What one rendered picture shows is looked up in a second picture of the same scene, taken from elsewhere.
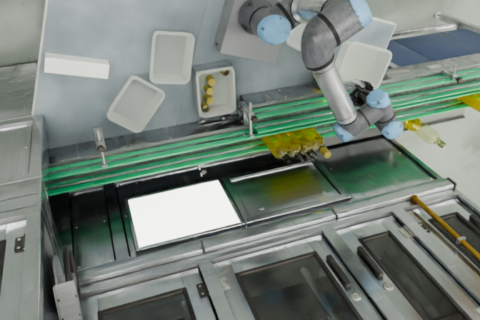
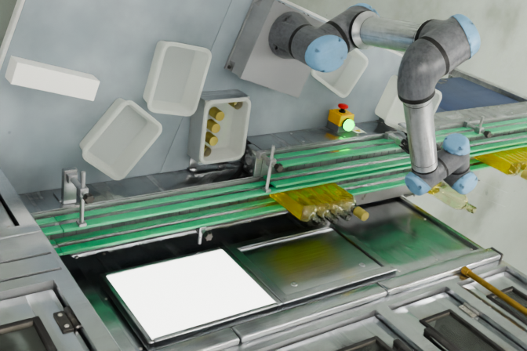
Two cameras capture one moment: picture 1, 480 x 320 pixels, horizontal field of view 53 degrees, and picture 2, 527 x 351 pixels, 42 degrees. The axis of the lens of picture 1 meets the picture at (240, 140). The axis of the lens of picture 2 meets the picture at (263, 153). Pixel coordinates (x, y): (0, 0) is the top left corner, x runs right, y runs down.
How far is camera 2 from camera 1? 0.67 m
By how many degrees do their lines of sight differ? 19
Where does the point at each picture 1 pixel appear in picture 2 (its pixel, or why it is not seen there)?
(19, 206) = (36, 270)
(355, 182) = (389, 253)
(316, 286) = not seen: outside the picture
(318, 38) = (430, 65)
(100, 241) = not seen: hidden behind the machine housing
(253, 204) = (281, 280)
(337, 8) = (448, 32)
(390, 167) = (421, 236)
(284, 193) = (314, 266)
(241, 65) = (252, 97)
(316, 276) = not seen: outside the picture
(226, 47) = (249, 71)
